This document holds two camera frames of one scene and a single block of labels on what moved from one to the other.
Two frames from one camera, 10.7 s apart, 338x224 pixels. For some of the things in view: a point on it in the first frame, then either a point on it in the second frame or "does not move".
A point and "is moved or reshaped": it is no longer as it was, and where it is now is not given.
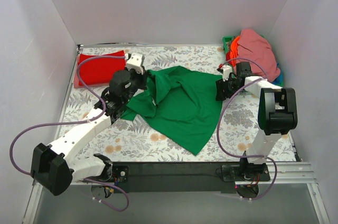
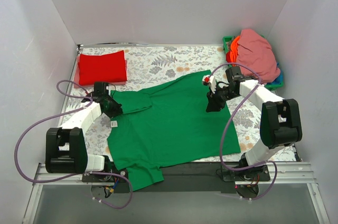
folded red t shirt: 100,71 does not move
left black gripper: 142,78 -> 115,108
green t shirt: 180,103 is moved or reshaped
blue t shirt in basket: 280,78 does not move
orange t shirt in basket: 234,47 does not move
